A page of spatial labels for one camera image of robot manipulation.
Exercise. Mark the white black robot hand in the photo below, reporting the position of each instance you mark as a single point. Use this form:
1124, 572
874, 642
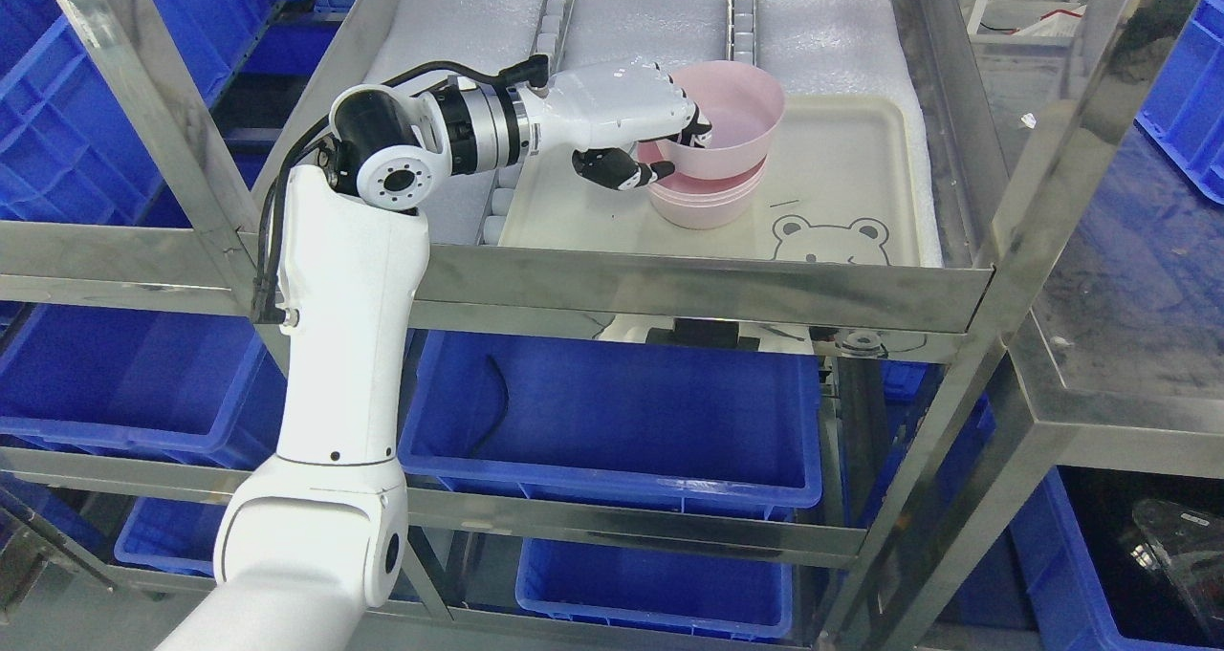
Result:
594, 113

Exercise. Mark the pink bowl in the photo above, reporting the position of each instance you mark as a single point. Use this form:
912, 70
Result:
744, 104

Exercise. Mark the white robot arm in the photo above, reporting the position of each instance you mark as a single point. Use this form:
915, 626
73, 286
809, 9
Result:
315, 536

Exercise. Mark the steel rack shelf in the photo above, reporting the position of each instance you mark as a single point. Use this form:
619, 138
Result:
1001, 418

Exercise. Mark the blue bin left middle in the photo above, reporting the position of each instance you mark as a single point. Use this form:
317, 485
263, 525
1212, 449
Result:
194, 389

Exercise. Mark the stacked pink bowls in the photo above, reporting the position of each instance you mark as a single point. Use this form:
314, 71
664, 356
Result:
695, 203

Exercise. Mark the cream bear tray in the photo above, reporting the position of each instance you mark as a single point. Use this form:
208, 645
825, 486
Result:
840, 188

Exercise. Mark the blue bin under tray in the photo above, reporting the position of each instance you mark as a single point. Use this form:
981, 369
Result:
696, 431

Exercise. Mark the blue bin bottom centre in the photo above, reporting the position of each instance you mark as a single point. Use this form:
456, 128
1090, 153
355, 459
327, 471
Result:
700, 595

